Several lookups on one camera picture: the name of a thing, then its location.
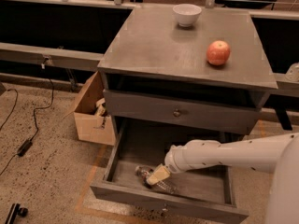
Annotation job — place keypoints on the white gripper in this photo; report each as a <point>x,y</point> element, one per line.
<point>173,160</point>

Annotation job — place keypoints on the clear plastic water bottle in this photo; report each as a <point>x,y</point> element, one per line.
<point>143,172</point>

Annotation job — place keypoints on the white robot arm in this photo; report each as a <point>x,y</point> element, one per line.
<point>278,155</point>

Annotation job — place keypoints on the open grey middle drawer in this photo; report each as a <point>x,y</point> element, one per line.
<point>206,193</point>

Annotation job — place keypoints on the closed grey top drawer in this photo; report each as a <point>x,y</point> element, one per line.
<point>223,118</point>

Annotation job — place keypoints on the grey wooden drawer cabinet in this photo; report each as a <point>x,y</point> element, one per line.
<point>155,56</point>

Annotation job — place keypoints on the open cardboard box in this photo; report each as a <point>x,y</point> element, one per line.
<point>91,127</point>

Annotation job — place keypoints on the red apple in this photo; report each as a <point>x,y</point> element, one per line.
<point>218,52</point>

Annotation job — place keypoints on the black clamp on floor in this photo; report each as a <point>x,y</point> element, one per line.
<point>15,211</point>

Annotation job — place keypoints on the white ceramic bowl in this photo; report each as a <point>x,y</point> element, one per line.
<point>186,15</point>

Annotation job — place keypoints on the black power adapter with cable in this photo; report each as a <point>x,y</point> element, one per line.
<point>25,146</point>

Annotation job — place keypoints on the grey metal rail beam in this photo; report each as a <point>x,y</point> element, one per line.
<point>63,58</point>

